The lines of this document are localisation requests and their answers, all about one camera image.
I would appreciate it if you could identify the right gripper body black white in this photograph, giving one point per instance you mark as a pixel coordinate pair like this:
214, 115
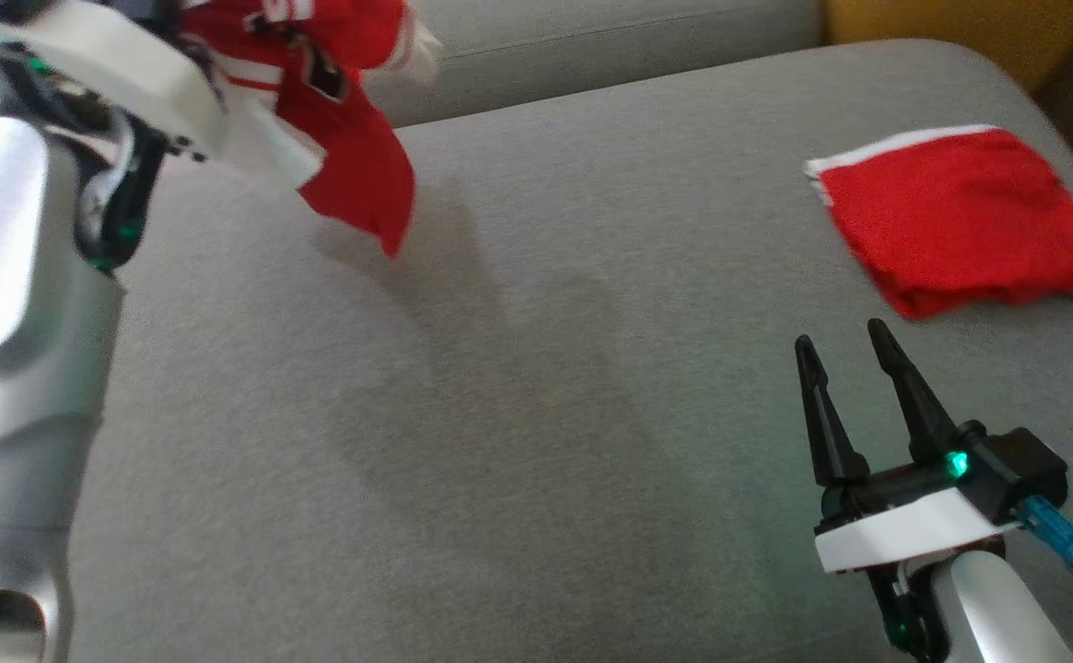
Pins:
914, 529

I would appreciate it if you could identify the yellow and grey sofa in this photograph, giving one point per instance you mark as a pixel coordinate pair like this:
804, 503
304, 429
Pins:
545, 387

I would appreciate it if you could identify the red and white jersey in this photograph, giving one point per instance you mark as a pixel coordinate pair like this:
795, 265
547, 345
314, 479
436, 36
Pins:
352, 138

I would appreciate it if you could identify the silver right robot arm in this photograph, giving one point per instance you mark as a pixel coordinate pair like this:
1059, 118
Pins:
987, 608

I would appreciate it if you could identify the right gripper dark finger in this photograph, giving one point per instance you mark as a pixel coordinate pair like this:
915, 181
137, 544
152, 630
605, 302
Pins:
826, 424
914, 396

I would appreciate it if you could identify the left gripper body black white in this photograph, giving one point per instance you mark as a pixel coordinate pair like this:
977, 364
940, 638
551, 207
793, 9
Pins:
112, 64

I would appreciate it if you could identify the yellow wall panel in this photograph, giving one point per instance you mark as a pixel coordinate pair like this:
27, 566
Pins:
941, 28

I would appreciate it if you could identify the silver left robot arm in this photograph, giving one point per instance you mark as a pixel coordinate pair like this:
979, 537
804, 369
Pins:
11, 350

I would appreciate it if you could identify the red shorts with white stripe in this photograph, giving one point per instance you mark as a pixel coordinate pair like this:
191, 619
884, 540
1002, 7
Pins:
960, 221

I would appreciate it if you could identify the grey sofa seat cushion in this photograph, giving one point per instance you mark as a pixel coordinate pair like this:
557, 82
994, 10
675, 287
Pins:
610, 46

